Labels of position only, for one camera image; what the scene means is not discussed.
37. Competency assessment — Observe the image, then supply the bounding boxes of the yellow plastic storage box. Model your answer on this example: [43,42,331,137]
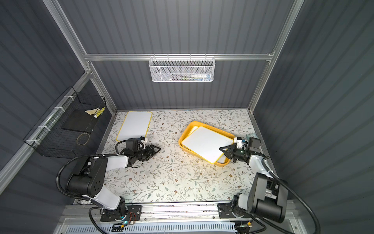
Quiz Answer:
[178,121,235,167]

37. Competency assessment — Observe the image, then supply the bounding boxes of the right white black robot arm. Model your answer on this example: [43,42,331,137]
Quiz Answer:
[217,137,321,234]

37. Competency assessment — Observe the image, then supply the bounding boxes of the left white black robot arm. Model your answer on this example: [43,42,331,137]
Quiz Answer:
[56,136,161,216]

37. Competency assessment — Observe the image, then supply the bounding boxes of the small teal clock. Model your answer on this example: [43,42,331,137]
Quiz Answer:
[246,133,257,138]

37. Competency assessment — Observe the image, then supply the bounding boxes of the floral table mat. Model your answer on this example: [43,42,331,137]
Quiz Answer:
[104,109,255,203]

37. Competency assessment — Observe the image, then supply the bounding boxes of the yellow sticky note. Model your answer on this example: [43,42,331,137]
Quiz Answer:
[85,108,99,115]

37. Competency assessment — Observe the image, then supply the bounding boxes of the black pad in basket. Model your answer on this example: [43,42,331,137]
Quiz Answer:
[61,110,98,133]

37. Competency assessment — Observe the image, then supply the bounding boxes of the white marker in basket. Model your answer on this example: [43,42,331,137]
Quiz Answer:
[191,74,211,81]

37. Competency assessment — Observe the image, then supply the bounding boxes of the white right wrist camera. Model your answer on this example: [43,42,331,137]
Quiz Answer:
[233,137,246,149]

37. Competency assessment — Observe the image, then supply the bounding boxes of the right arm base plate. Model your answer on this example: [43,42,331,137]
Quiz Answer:
[217,202,251,219]

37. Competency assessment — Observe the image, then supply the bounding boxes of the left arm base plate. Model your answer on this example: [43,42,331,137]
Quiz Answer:
[100,205,142,222]

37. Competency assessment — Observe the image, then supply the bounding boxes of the aluminium rail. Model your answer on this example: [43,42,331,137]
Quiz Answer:
[58,201,223,224]

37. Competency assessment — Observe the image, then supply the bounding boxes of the black wire basket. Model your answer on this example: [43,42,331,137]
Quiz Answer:
[23,87,106,159]

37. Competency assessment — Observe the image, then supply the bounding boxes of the white wire mesh basket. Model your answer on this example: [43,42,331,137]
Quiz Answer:
[149,57,216,82]

